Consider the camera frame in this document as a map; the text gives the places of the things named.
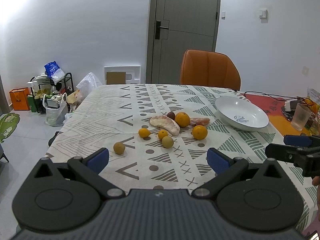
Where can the white bag with box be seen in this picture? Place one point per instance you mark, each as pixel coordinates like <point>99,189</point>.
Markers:
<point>55,116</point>

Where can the white plastic bag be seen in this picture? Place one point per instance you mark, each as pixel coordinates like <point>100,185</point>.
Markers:
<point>88,84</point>

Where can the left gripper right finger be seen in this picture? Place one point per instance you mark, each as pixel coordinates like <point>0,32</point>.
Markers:
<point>228,171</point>

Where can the dark red passion fruit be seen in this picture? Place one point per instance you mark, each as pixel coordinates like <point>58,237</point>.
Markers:
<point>171,115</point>

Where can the white foam packaging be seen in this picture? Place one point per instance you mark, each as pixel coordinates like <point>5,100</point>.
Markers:
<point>121,75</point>

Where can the green floor mat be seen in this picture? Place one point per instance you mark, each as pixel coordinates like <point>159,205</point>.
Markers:
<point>8,124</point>

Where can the small yellow kumquat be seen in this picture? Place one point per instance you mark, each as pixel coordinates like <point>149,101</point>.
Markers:
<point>162,133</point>
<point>144,132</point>

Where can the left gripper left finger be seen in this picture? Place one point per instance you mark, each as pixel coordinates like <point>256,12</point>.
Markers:
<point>86,170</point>

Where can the white ceramic plate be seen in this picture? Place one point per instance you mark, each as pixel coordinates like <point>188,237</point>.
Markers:
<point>241,114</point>

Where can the small white wall switch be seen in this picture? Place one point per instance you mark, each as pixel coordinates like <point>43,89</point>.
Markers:
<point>223,15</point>

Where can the large pomelo segment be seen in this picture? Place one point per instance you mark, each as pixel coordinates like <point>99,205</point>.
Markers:
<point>166,123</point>

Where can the blue white bag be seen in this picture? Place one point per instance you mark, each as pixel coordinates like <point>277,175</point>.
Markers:
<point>54,72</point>

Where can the large orange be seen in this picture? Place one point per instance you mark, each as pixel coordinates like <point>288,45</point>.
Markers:
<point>182,119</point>
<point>199,132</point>

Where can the yellow snack packet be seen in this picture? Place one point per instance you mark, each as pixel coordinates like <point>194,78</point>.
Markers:
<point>313,99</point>

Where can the red orange cartoon mat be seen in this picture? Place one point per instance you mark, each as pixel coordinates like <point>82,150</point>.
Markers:
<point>272,105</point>

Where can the small pomelo segment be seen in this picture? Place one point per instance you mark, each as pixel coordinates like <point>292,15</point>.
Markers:
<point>199,121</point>

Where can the white power adapter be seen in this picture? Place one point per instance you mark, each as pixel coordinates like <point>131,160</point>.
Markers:
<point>290,105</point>

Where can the wall socket plate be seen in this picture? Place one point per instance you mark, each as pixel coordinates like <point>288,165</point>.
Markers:
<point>305,71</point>

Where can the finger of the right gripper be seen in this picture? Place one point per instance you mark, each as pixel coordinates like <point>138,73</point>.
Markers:
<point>297,140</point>

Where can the orange paper bag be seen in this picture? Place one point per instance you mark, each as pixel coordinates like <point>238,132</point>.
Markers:
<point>19,100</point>

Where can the black metal rack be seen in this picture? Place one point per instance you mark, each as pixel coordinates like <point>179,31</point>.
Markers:
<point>41,86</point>

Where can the green box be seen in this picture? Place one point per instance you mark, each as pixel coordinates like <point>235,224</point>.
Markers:
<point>31,103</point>

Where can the frosted glass cup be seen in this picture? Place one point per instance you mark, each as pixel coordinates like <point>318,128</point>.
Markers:
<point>301,116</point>

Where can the large orange back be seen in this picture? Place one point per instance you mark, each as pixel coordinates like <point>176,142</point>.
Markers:
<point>182,119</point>

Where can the person's right hand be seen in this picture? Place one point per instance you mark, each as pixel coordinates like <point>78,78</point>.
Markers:
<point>316,181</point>

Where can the orange leather chair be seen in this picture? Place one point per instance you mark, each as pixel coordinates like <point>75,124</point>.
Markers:
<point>210,69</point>

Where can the large orange front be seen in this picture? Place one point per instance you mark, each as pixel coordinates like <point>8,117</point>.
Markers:
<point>199,132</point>

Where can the brown longan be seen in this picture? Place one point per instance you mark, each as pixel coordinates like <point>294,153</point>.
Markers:
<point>119,148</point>
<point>167,142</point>

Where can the black door handle lock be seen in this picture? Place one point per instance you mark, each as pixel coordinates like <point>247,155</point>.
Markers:
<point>161,32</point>

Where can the grey door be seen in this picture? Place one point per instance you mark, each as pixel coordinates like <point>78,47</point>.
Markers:
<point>193,24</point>

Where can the patterned white tablecloth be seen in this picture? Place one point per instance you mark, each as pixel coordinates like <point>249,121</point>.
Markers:
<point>117,117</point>

